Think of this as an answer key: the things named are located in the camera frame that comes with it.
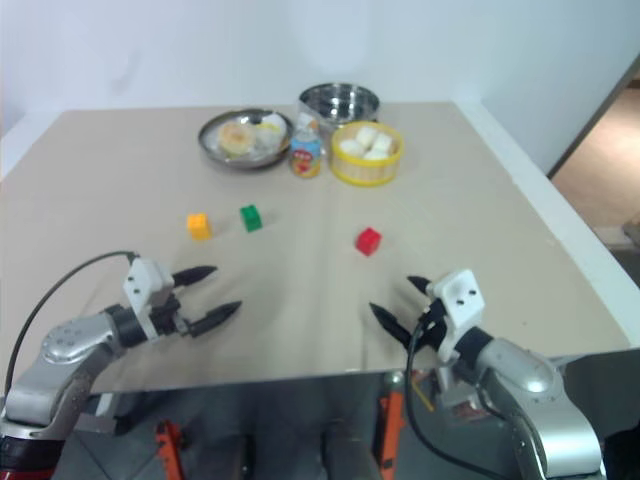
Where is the grey metal bracket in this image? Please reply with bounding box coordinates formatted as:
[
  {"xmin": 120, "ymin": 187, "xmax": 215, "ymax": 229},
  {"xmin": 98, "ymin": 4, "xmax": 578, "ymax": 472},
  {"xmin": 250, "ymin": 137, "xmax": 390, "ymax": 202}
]
[
  {"xmin": 433, "ymin": 364, "xmax": 484, "ymax": 417},
  {"xmin": 73, "ymin": 393, "xmax": 120, "ymax": 435}
]

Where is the round steel pot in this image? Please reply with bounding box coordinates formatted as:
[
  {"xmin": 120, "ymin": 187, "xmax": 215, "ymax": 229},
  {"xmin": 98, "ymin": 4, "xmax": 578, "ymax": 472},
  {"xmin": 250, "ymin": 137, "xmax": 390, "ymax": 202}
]
[{"xmin": 298, "ymin": 82, "xmax": 382, "ymax": 137}]

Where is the yellow toy block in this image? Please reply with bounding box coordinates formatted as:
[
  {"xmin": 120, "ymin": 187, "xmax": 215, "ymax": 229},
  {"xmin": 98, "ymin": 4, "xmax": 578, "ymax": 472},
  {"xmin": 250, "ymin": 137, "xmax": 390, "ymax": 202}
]
[{"xmin": 186, "ymin": 212, "xmax": 213, "ymax": 242}]

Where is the yellow bamboo steamer basket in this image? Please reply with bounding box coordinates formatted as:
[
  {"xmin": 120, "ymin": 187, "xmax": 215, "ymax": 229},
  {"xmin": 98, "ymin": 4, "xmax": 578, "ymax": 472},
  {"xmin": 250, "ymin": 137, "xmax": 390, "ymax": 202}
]
[{"xmin": 329, "ymin": 120, "xmax": 406, "ymax": 188}]

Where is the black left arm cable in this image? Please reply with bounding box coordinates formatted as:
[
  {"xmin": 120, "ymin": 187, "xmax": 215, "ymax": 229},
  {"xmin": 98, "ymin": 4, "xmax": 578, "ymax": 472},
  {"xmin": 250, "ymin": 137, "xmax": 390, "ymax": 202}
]
[{"xmin": 3, "ymin": 250, "xmax": 140, "ymax": 399}]

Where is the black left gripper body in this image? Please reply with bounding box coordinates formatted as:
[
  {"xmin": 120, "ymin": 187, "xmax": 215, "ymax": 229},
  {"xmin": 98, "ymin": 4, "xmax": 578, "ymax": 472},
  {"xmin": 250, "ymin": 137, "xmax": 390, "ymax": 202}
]
[{"xmin": 148, "ymin": 284, "xmax": 195, "ymax": 343}]

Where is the red toy block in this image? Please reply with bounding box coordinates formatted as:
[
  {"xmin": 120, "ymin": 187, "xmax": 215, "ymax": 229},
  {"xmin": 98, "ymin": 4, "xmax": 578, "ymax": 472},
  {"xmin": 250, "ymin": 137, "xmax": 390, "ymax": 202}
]
[{"xmin": 354, "ymin": 226, "xmax": 384, "ymax": 258}]

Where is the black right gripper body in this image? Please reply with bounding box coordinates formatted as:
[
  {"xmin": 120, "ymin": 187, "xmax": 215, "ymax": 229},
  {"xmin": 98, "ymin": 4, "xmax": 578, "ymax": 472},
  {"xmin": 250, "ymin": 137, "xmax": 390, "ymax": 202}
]
[{"xmin": 410, "ymin": 293, "xmax": 451, "ymax": 353}]

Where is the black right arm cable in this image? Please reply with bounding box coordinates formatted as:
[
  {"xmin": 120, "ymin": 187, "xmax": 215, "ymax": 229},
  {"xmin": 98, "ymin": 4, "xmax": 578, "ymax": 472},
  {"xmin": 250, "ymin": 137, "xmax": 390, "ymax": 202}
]
[{"xmin": 403, "ymin": 309, "xmax": 512, "ymax": 480}]

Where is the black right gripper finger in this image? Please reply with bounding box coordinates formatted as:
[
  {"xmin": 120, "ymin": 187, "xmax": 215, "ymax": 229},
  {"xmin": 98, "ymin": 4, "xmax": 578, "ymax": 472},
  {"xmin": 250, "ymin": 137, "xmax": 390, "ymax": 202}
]
[
  {"xmin": 368, "ymin": 301, "xmax": 414, "ymax": 348},
  {"xmin": 406, "ymin": 275, "xmax": 435, "ymax": 298}
]

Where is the small drink bottle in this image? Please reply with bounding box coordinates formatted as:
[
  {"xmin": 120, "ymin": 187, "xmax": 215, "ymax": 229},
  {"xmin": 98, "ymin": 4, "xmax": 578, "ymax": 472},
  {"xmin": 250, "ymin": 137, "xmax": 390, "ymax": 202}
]
[{"xmin": 290, "ymin": 113, "xmax": 323, "ymax": 180}]

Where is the green toy block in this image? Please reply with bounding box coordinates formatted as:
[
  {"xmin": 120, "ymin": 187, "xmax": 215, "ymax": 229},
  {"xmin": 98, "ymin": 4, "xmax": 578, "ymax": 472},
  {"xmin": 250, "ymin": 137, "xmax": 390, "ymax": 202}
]
[{"xmin": 239, "ymin": 203, "xmax": 264, "ymax": 234}]

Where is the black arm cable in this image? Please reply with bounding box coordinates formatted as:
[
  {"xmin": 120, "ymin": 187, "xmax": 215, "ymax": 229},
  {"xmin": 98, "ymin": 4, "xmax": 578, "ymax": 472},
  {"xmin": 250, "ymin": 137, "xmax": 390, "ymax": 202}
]
[
  {"xmin": 403, "ymin": 309, "xmax": 512, "ymax": 480},
  {"xmin": 3, "ymin": 250, "xmax": 140, "ymax": 399}
]

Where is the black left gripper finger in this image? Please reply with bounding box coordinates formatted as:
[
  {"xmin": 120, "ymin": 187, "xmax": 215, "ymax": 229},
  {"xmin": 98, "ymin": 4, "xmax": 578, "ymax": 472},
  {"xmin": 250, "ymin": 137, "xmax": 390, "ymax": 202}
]
[
  {"xmin": 172, "ymin": 265, "xmax": 219, "ymax": 290},
  {"xmin": 188, "ymin": 300, "xmax": 244, "ymax": 340}
]

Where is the plastic wrapped pastry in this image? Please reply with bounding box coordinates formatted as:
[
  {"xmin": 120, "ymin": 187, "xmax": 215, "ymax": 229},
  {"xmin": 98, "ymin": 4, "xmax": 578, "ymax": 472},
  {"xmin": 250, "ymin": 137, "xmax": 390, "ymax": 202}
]
[{"xmin": 252, "ymin": 112, "xmax": 287, "ymax": 154}]

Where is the dark red robot body part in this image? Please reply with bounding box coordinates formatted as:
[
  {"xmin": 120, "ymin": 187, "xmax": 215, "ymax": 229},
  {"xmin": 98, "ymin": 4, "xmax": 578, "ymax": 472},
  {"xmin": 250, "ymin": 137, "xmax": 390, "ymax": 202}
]
[{"xmin": 0, "ymin": 433, "xmax": 57, "ymax": 480}]

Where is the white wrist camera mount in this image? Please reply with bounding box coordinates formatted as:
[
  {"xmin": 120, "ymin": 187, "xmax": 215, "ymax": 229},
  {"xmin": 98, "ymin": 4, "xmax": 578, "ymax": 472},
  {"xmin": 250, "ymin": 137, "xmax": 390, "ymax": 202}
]
[
  {"xmin": 122, "ymin": 257, "xmax": 177, "ymax": 342},
  {"xmin": 428, "ymin": 268, "xmax": 488, "ymax": 362}
]

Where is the round steel plate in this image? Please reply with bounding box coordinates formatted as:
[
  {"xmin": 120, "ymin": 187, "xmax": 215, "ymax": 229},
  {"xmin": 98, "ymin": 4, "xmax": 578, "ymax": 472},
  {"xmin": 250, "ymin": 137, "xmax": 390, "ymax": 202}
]
[{"xmin": 197, "ymin": 107, "xmax": 295, "ymax": 173}]

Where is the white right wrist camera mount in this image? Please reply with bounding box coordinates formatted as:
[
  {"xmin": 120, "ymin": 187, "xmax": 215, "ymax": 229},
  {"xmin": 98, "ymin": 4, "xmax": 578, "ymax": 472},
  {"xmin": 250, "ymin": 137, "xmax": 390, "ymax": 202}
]
[{"xmin": 428, "ymin": 268, "xmax": 488, "ymax": 362}]

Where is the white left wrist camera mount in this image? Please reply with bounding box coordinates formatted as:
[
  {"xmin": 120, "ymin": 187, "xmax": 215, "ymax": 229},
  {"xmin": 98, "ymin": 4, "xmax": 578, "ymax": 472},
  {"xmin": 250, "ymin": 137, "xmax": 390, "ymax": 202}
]
[{"xmin": 122, "ymin": 257, "xmax": 177, "ymax": 342}]

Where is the round toasted bread bun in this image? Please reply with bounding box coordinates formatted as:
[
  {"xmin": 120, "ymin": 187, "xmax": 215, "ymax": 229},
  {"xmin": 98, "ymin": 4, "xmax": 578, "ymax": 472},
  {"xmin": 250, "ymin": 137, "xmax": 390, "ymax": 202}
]
[{"xmin": 218, "ymin": 122, "xmax": 254, "ymax": 156}]

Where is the orange table clamp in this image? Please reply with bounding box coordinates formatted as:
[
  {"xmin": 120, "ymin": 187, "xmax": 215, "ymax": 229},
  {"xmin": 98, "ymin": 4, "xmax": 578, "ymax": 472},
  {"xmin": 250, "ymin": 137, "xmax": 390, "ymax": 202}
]
[
  {"xmin": 153, "ymin": 418, "xmax": 190, "ymax": 480},
  {"xmin": 375, "ymin": 372, "xmax": 407, "ymax": 480}
]

